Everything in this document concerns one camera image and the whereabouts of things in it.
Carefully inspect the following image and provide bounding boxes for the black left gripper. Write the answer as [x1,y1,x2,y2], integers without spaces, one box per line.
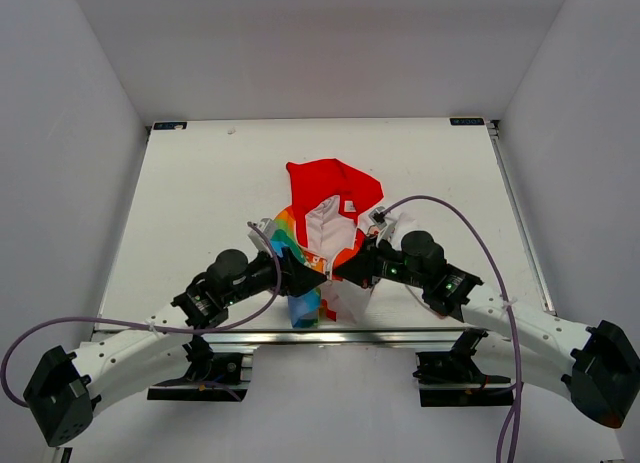
[224,243,326,306]

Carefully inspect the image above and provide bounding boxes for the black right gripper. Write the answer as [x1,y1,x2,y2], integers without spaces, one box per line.
[334,234,428,290]

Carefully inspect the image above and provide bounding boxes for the colourful red white kids jacket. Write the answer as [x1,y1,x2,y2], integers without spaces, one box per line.
[270,159,419,328]

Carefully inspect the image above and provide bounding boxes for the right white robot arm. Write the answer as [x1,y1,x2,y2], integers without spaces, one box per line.
[333,231,639,429]

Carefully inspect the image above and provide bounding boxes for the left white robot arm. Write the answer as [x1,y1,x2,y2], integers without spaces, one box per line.
[23,248,326,447]

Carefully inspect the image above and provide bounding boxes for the blue label sticker right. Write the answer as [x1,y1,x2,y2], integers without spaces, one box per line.
[449,117,485,126]

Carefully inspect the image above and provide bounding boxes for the blue label sticker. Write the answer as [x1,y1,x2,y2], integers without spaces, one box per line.
[152,121,187,131]
[449,117,485,126]

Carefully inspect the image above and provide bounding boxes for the blue label sticker left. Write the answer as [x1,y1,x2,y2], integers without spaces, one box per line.
[152,121,187,131]

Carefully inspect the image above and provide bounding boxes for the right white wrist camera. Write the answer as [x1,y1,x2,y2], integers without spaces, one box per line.
[367,206,397,242]

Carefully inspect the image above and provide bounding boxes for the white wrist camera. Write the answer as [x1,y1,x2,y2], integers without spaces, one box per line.
[247,218,277,254]
[367,206,397,242]

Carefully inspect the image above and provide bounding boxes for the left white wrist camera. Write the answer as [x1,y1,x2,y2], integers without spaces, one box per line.
[247,218,277,254]

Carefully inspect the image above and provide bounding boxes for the aluminium table front rail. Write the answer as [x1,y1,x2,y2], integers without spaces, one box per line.
[204,328,464,347]

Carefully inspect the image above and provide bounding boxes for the aluminium table rail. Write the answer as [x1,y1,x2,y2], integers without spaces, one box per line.
[204,328,464,347]
[485,120,557,317]

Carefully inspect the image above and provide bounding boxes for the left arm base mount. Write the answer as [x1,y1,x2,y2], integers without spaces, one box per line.
[147,336,253,402]

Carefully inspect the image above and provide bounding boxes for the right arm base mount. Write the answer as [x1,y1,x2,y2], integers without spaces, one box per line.
[413,328,515,408]

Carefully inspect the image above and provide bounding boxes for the aluminium table right rail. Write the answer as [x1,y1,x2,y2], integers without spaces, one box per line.
[485,120,557,317]

